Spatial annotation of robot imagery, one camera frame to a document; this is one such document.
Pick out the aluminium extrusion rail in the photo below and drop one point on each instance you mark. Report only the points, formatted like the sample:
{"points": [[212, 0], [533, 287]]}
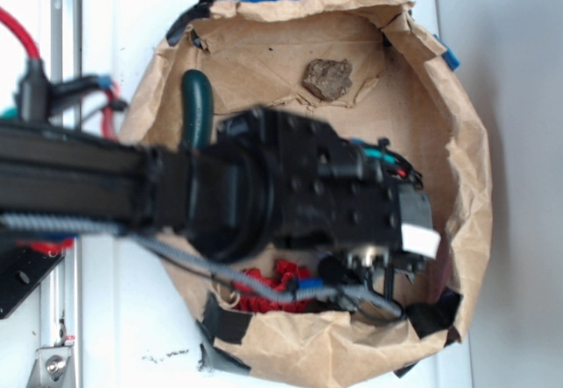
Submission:
{"points": [[59, 292]]}

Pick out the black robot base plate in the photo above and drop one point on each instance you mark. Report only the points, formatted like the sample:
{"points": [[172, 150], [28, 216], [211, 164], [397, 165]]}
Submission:
{"points": [[23, 268]]}

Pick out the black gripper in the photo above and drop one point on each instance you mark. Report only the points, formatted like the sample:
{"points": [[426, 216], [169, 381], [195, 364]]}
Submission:
{"points": [[360, 203]]}

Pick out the brown paper bag tray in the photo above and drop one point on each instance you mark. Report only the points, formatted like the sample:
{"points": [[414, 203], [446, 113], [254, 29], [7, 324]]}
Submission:
{"points": [[257, 53]]}

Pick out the crumpled red paper ball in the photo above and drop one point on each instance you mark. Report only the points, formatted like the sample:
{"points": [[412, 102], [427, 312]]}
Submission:
{"points": [[285, 272]]}

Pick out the metal corner bracket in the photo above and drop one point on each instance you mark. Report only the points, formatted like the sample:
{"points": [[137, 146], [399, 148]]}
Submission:
{"points": [[53, 368]]}

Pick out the brown rough rock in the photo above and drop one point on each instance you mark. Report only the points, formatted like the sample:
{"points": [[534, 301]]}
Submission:
{"points": [[328, 79]]}

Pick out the blue tape piece right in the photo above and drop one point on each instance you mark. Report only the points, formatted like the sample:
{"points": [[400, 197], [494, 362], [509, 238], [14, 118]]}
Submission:
{"points": [[448, 55]]}

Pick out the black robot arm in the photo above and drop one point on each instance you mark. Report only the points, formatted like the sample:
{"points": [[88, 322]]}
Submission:
{"points": [[205, 207]]}

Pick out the dark green toy cucumber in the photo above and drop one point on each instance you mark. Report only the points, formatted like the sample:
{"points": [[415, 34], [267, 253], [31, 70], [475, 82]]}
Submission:
{"points": [[198, 109]]}

